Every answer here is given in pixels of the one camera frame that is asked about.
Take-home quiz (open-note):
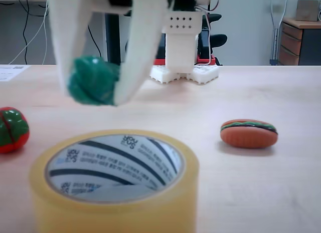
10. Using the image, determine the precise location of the yellow tape roll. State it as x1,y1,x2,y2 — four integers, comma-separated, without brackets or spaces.
29,129,201,233

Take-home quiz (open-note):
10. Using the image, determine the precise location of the white printed paper sheet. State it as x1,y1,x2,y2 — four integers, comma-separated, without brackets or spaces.
0,64,31,82

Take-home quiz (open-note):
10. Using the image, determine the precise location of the wooden drawer cabinet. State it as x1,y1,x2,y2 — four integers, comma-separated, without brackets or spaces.
278,17,321,66

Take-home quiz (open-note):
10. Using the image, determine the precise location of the black hanging cable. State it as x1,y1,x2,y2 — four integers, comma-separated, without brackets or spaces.
87,24,104,61
14,0,47,65

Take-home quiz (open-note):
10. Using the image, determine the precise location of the grey metal crutch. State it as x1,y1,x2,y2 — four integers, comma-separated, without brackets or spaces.
269,0,289,66

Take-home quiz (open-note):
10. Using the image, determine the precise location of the toy hamburger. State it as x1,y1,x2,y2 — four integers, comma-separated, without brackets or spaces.
220,119,278,149

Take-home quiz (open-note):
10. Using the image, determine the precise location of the red green toy tomato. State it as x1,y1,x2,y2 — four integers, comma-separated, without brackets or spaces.
0,107,30,154

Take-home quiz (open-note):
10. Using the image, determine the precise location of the black monitor stand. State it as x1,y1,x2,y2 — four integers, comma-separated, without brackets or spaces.
104,12,123,66

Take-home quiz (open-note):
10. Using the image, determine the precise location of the white hanging cable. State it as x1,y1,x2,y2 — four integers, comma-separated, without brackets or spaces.
10,2,50,66

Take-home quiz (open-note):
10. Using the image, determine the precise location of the black office chair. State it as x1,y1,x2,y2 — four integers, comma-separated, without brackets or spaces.
124,10,228,66

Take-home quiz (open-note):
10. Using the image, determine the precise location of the green toy cucumber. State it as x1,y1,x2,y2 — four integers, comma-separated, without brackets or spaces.
66,55,120,106

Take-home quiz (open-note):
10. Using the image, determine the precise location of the brown cardboard box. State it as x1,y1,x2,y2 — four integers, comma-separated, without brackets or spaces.
294,0,321,22

